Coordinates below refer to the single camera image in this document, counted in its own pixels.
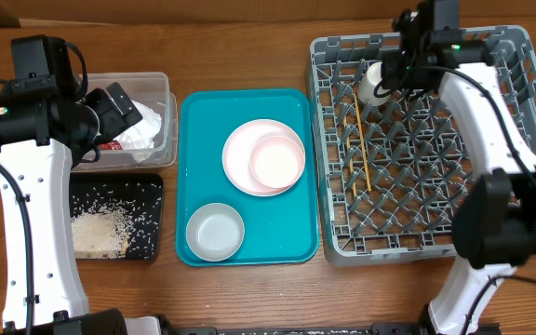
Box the red snack wrapper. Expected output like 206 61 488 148
98 141 122 151

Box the cream paper cup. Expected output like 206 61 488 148
357 61 390 106

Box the white napkin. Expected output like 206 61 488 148
114 101 163 163

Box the wooden chopstick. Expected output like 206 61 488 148
353 92 372 192
343 116 357 198

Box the pile of white rice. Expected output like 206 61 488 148
71 208 134 260

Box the large pink plate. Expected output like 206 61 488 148
221 119 305 197

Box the small pink bowl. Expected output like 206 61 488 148
249 136 305 189

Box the grey bowl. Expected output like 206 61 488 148
185 203 245 262

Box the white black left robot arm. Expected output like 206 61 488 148
0 75 128 334

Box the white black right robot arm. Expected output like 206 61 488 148
373 1 536 334

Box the grey dishwasher rack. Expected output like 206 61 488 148
308 25 536 266

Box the clear plastic bin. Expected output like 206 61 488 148
73 72 179 172

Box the black rectangular tray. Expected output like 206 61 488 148
70 173 164 261

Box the teal serving tray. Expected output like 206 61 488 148
175 88 319 267

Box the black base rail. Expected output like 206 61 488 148
158 315 429 335

